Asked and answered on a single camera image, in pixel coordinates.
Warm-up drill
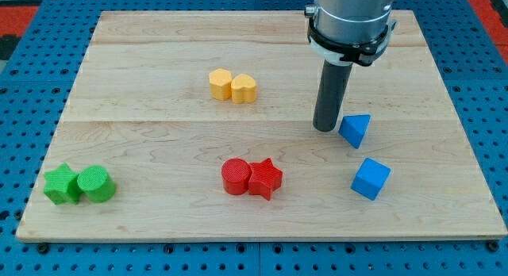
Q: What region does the green star block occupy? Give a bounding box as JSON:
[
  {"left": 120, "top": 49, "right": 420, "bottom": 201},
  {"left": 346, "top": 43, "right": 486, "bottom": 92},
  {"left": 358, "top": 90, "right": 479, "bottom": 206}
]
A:
[{"left": 44, "top": 163, "right": 83, "bottom": 205}]

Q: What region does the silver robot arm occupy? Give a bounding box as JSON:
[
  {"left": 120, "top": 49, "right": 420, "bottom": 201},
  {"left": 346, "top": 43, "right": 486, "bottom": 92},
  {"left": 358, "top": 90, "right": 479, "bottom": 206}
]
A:
[{"left": 304, "top": 0, "right": 396, "bottom": 67}]

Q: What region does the wooden board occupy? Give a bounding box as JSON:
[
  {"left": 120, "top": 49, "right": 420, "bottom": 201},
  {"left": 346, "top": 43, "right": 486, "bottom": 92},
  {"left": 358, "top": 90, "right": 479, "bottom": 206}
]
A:
[{"left": 17, "top": 10, "right": 507, "bottom": 243}]

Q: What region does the red star block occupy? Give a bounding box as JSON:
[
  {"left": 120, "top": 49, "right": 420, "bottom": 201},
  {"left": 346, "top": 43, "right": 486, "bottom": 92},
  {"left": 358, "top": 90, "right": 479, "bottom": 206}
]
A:
[{"left": 248, "top": 158, "right": 283, "bottom": 201}]

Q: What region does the green cylinder block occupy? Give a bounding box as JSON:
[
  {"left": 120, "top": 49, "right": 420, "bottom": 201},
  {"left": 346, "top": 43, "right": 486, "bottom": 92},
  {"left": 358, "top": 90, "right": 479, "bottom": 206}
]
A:
[{"left": 77, "top": 165, "right": 116, "bottom": 203}]

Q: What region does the red cylinder block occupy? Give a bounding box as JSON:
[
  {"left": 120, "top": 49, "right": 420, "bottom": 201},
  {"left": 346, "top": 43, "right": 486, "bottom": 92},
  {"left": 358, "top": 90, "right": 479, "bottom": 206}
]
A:
[{"left": 221, "top": 158, "right": 252, "bottom": 195}]

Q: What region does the yellow pentagon block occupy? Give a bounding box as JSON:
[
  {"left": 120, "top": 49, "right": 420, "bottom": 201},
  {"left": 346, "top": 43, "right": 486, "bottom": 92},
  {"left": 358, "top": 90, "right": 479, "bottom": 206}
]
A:
[{"left": 209, "top": 68, "right": 233, "bottom": 101}]

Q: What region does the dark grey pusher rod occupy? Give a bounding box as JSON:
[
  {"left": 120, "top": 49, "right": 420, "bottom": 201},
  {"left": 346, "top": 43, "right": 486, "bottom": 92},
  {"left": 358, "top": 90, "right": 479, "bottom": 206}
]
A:
[{"left": 313, "top": 60, "right": 352, "bottom": 132}]

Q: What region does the blue cube block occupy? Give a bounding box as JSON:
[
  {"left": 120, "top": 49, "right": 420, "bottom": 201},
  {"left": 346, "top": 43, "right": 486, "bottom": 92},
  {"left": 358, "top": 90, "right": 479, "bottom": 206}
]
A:
[{"left": 351, "top": 158, "right": 391, "bottom": 201}]

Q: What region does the yellow heart block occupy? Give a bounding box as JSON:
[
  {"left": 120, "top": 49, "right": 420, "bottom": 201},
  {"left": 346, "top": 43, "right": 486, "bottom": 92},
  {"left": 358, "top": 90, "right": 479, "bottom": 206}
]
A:
[{"left": 231, "top": 74, "right": 257, "bottom": 103}]

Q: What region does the blue triangle block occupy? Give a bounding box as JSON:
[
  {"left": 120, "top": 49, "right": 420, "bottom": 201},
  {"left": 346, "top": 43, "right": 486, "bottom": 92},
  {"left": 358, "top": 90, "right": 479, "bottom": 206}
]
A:
[{"left": 338, "top": 114, "right": 371, "bottom": 149}]

